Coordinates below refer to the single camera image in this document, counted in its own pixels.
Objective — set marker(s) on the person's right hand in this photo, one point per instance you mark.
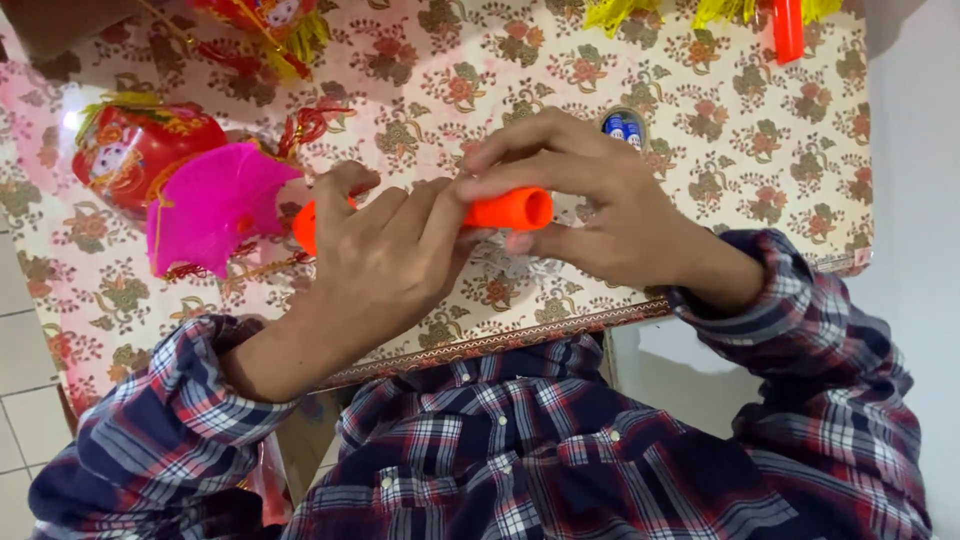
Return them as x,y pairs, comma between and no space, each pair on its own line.
622,217

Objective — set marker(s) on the person's left hand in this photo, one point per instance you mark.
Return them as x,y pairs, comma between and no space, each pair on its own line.
375,255

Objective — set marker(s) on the blue white battery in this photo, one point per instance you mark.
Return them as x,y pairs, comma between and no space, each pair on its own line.
615,126
634,135

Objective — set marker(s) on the grey round battery holder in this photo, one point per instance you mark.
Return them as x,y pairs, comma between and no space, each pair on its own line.
624,112

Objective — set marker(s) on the floral patterned tablecloth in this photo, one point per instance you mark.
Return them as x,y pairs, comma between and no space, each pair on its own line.
750,187

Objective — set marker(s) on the red knotted tassel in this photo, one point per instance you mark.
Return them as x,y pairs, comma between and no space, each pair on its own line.
307,127

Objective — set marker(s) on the pink paper lantern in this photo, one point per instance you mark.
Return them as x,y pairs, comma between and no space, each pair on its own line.
214,210

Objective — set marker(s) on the yellow fringe decoration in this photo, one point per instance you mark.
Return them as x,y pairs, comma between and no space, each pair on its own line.
712,9

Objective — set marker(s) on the plaid flannel shirt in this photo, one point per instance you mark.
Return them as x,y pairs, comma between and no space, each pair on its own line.
540,450

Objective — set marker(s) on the red plastic bag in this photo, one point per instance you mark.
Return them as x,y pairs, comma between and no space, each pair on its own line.
271,480

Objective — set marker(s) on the red lantern with yellow fringe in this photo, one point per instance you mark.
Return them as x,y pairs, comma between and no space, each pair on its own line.
270,26

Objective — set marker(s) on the red printed round lantern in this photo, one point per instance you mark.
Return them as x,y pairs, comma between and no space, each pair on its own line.
135,154

